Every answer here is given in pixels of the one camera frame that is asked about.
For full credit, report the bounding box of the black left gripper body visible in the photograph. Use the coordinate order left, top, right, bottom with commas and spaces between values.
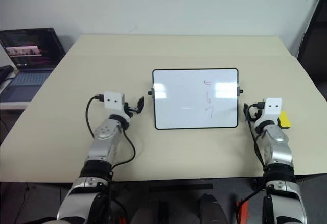
123, 102, 136, 119

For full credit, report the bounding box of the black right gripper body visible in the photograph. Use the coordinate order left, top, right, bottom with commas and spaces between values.
249, 103, 264, 126

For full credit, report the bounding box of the yellow eraser block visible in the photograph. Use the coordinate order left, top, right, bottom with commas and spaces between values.
278, 110, 293, 130

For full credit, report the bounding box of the small black-framed whiteboard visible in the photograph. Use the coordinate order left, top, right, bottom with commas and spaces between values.
148, 68, 244, 131

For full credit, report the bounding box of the orange red floor object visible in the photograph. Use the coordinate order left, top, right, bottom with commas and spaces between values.
235, 198, 250, 224

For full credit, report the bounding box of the dark rounded shape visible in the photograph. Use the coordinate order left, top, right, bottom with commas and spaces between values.
198, 193, 229, 224

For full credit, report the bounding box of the open blue laptop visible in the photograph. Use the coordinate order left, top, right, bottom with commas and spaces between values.
0, 28, 67, 104

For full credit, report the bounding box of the black bag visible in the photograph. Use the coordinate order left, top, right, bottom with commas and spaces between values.
0, 65, 14, 83

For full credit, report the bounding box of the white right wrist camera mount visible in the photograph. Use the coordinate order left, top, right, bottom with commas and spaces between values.
258, 97, 283, 125

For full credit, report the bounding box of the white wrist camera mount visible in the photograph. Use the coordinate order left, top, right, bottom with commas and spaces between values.
103, 90, 128, 120
258, 97, 283, 125

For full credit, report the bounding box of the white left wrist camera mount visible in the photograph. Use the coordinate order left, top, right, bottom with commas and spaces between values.
103, 90, 128, 120

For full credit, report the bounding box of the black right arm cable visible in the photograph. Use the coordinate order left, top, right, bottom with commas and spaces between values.
245, 102, 268, 204

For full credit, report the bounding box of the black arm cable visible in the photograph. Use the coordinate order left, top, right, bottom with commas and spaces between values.
85, 94, 136, 170
245, 102, 268, 204

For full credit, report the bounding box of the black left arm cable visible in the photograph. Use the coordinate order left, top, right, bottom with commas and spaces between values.
85, 94, 136, 170

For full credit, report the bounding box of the dark panel with metal frame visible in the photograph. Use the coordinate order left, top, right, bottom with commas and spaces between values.
297, 0, 327, 88

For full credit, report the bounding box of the thin black floor cable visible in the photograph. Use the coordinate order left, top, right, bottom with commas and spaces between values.
20, 182, 35, 224

